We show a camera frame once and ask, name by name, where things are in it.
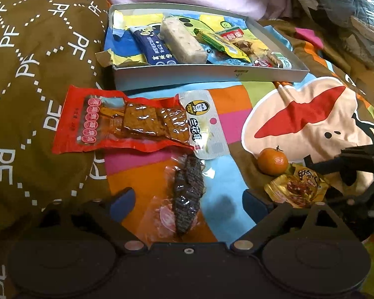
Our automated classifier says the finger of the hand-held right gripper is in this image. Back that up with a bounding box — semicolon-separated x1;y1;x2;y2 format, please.
305;157;359;187

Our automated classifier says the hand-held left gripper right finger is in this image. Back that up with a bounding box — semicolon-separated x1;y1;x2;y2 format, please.
231;188;346;253

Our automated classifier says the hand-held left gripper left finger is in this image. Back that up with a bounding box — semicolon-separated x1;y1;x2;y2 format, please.
39;187;147;253

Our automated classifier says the golden snack packet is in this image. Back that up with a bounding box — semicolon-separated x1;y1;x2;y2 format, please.
264;163;331;209

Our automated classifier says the clear packet of dark jerky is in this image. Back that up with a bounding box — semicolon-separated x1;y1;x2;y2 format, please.
137;154;211;245

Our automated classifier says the red dried tofu packet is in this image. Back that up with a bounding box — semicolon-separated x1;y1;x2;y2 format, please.
52;85;195;154

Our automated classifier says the white snack packet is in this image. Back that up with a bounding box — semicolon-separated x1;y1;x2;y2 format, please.
178;90;230;160

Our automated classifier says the grey shallow box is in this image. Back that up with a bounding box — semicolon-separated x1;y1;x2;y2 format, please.
107;4;310;90

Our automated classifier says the blue snack packet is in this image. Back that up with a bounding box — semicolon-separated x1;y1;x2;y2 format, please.
130;26;170;67

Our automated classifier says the green yellow snack packet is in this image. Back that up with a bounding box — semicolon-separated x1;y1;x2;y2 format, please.
193;28;252;64

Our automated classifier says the red label snack packet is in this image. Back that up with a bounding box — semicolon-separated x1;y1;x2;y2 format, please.
220;29;279;67

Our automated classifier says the beige snack bar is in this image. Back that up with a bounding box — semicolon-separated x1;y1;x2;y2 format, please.
160;17;208;64

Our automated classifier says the mandarin orange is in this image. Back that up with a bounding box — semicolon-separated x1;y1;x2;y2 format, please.
257;146;289;175

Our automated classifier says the colourful printed blanket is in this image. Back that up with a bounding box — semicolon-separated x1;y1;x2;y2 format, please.
93;19;374;299

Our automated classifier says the small white green packet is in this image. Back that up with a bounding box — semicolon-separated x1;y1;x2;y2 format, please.
274;53;295;69

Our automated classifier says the brown patterned pillow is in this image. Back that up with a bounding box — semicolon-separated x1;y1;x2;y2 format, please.
0;0;125;299

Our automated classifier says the clear plastic bag of clothes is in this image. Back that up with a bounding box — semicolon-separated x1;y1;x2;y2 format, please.
287;0;374;69

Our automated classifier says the cartoon drawing box liner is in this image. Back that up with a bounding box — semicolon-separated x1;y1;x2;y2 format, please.
95;9;287;68

